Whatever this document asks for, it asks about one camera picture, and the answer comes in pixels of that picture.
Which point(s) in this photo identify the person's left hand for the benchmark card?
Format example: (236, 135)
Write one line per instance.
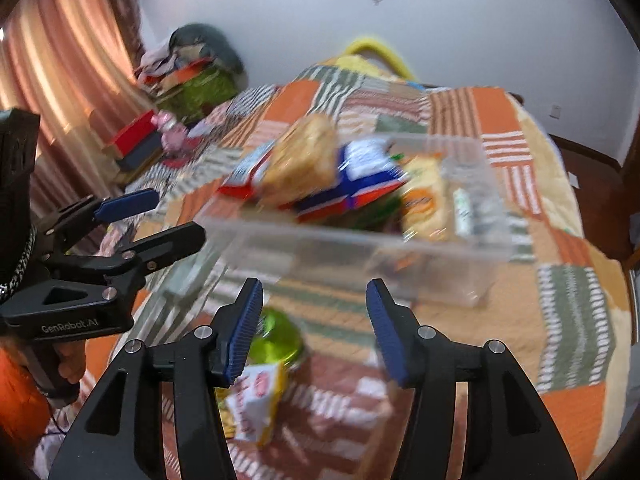
(70, 364)

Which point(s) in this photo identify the checkered patchwork blanket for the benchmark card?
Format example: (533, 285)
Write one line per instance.
(247, 100)

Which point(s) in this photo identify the clear packet green white label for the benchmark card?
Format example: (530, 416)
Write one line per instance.
(462, 210)

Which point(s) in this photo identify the blue white snack packet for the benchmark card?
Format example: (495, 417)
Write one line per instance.
(367, 160)

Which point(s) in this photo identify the wooden door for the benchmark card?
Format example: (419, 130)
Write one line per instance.
(631, 210)

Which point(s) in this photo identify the red box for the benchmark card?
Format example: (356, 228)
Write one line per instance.
(132, 134)

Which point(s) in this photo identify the white wall socket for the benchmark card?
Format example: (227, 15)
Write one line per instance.
(555, 110)

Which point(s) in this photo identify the pile of clothes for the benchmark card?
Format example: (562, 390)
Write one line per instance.
(160, 60)

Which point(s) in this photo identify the white paper scrap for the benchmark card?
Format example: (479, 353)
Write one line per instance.
(573, 180)

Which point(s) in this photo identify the pink toy rabbit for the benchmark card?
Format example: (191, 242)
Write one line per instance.
(172, 136)

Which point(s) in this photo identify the red snack packet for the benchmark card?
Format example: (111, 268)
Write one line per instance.
(240, 181)

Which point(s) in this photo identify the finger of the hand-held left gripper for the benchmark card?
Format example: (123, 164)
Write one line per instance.
(125, 206)
(165, 242)

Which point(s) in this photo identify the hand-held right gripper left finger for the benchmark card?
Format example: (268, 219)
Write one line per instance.
(245, 326)

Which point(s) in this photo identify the dark patterned curtain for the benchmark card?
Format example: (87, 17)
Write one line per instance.
(127, 10)

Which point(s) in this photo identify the lime green snack packet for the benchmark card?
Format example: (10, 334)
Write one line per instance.
(280, 340)

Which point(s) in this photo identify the clear plastic container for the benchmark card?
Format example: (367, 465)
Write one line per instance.
(350, 256)

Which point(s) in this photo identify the white yellow snack packet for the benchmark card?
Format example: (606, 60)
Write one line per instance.
(255, 401)

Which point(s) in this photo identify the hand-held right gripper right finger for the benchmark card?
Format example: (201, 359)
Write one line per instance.
(387, 331)

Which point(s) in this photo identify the beige cracker packet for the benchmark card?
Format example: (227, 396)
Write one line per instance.
(302, 160)

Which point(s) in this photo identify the orange striped curtain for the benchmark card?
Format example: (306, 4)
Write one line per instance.
(65, 60)

